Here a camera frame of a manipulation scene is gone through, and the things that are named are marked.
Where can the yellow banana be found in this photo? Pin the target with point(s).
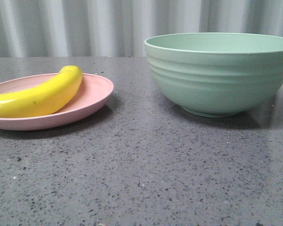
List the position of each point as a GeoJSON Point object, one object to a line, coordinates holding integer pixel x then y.
{"type": "Point", "coordinates": [44, 99]}

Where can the pink plate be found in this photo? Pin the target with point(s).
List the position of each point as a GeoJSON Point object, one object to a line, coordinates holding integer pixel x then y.
{"type": "Point", "coordinates": [92, 95]}

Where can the green ribbed bowl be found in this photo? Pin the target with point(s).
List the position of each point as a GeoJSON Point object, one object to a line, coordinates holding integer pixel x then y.
{"type": "Point", "coordinates": [216, 74]}

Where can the white pleated curtain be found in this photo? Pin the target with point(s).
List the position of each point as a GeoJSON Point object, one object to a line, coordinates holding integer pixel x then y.
{"type": "Point", "coordinates": [111, 28]}

